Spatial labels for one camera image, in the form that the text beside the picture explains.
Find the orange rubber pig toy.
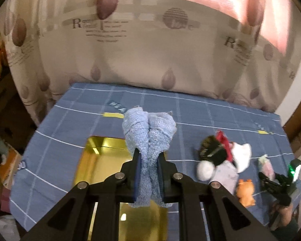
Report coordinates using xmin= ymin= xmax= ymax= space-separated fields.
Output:
xmin=236 ymin=179 xmax=255 ymax=208

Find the floral white tissue pack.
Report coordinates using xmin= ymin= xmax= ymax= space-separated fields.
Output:
xmin=210 ymin=160 xmax=239 ymax=194

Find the white knitted sock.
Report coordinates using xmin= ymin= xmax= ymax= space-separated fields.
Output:
xmin=231 ymin=142 xmax=252 ymax=173

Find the black patterned cloth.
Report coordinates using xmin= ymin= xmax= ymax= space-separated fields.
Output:
xmin=198 ymin=136 xmax=227 ymax=166

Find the red and white cloth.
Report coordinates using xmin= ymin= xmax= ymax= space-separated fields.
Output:
xmin=215 ymin=130 xmax=233 ymax=163

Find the light blue towel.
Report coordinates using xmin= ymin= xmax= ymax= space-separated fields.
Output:
xmin=122 ymin=107 xmax=177 ymax=208

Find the person's right hand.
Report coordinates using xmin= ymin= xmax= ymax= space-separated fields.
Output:
xmin=271 ymin=202 xmax=293 ymax=230

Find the white pompom plush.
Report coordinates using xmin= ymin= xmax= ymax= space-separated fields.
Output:
xmin=197 ymin=160 xmax=215 ymax=181

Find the blue grid tablecloth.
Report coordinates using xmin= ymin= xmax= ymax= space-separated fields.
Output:
xmin=10 ymin=83 xmax=301 ymax=240

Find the red and gold tin box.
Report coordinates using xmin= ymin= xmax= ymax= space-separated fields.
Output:
xmin=73 ymin=136 xmax=168 ymax=240

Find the dark wooden cabinet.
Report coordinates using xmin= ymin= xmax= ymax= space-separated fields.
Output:
xmin=0 ymin=74 xmax=37 ymax=211

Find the beige leaf print curtain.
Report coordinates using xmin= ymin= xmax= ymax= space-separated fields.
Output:
xmin=0 ymin=0 xmax=301 ymax=123

